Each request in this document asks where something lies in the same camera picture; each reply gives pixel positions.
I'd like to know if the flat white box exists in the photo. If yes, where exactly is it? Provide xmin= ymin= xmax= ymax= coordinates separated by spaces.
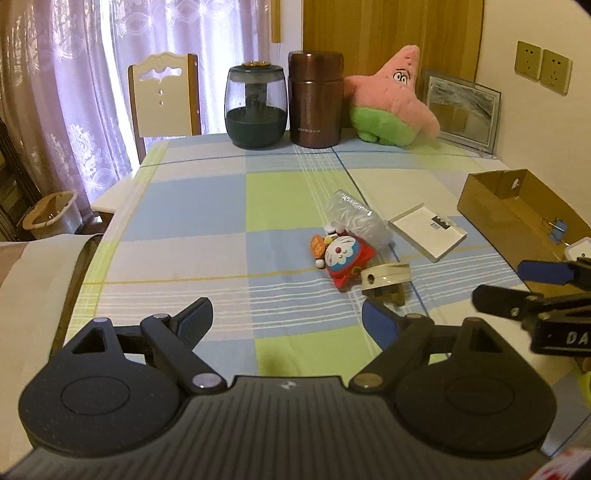
xmin=387 ymin=202 xmax=468 ymax=263

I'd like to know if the pink starfish plush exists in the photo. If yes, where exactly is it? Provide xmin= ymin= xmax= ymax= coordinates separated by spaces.
xmin=344 ymin=44 xmax=441 ymax=149

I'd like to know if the blue binder clip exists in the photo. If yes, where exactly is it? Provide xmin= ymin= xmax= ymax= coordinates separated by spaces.
xmin=542 ymin=217 xmax=570 ymax=241

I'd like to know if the red white printed object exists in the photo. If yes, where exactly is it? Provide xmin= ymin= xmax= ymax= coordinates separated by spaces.
xmin=538 ymin=445 xmax=591 ymax=480

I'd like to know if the red Doraemon toy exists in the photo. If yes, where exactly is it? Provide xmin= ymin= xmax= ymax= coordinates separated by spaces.
xmin=309 ymin=225 xmax=376 ymax=293

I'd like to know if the purple lace curtain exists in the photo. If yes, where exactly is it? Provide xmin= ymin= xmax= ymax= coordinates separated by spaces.
xmin=0 ymin=0 xmax=274 ymax=241

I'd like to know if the beige wall socket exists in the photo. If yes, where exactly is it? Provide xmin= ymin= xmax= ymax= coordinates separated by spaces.
xmin=540 ymin=48 xmax=573 ymax=96
xmin=514 ymin=40 xmax=544 ymax=83

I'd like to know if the white plug adapter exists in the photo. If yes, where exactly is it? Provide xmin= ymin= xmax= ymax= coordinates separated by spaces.
xmin=359 ymin=261 xmax=411 ymax=306

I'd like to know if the wooden wall panel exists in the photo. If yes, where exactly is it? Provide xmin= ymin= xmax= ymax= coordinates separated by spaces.
xmin=302 ymin=0 xmax=486 ymax=85

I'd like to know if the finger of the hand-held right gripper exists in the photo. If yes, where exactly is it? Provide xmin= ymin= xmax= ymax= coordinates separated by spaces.
xmin=517 ymin=257 xmax=591 ymax=292
xmin=471 ymin=284 xmax=555 ymax=325

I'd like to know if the white square night light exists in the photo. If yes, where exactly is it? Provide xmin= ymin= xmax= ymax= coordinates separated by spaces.
xmin=564 ymin=237 xmax=591 ymax=262

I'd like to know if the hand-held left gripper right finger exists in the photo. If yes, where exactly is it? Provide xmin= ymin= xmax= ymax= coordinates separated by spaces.
xmin=349 ymin=299 xmax=509 ymax=395

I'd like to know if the clear plastic bag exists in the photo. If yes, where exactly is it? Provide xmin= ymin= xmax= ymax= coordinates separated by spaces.
xmin=325 ymin=189 xmax=399 ymax=251

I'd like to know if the beige plastic basket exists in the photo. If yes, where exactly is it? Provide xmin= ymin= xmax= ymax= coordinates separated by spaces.
xmin=23 ymin=190 xmax=79 ymax=241

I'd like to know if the brown cardboard box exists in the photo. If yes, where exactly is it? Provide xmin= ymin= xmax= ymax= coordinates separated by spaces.
xmin=457 ymin=168 xmax=591 ymax=296

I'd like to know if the cream wooden chair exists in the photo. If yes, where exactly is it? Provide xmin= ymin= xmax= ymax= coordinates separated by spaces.
xmin=127 ymin=52 xmax=202 ymax=161

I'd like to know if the dark green glass jar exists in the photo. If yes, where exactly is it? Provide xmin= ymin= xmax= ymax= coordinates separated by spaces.
xmin=224 ymin=60 xmax=290 ymax=150

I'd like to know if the glass picture frame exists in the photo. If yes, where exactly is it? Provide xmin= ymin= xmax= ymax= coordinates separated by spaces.
xmin=418 ymin=69 xmax=502 ymax=158

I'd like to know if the brown metal canister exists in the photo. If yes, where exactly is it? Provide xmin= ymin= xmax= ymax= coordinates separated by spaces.
xmin=287 ymin=51 xmax=345 ymax=150

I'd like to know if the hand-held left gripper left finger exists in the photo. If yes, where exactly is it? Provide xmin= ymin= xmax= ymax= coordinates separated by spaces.
xmin=69 ymin=296 xmax=228 ymax=395

